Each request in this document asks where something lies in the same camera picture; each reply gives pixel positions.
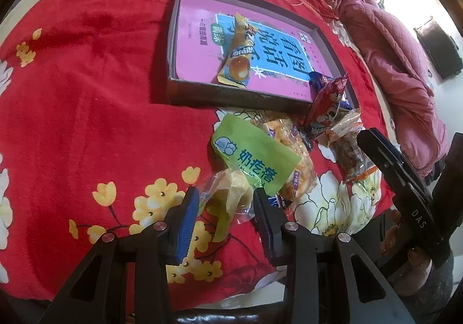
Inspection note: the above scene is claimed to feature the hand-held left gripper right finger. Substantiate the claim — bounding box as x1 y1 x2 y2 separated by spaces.
252 187 416 324

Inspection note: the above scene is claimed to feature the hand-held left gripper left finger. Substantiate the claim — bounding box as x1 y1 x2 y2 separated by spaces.
38 186 201 324

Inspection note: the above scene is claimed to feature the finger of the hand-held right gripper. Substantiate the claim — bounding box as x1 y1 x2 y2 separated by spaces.
356 129 433 202

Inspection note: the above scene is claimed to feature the clear orange-edged nut packet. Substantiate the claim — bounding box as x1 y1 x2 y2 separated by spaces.
318 109 380 183

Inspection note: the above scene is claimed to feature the green clear snack packet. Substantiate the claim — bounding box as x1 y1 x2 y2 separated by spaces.
201 113 302 241

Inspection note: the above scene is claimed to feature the red snack packet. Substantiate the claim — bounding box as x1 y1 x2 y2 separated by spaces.
303 74 348 136

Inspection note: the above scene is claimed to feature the blue cookie packet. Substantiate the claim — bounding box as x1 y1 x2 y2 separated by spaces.
307 71 353 111

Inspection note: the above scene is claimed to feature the shallow grey cardboard box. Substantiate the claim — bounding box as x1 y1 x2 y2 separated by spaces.
166 0 360 115

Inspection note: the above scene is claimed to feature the yellow snack packet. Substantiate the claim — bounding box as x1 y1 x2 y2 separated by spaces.
216 13 259 87

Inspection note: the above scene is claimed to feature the person's right forearm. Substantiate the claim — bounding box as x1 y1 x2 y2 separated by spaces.
392 252 458 314

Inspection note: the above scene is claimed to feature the person's right hand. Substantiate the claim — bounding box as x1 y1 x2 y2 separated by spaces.
378 208 435 285

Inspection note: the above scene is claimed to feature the orange cracker packet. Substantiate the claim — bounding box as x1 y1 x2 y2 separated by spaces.
251 116 319 210

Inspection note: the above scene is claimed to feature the pink quilt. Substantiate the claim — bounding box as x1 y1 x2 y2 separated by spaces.
304 0 449 180

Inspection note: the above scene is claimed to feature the black flat television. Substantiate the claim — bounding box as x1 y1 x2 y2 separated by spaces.
414 16 463 80

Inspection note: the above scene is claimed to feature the red floral blanket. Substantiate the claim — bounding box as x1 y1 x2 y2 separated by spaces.
0 0 396 312

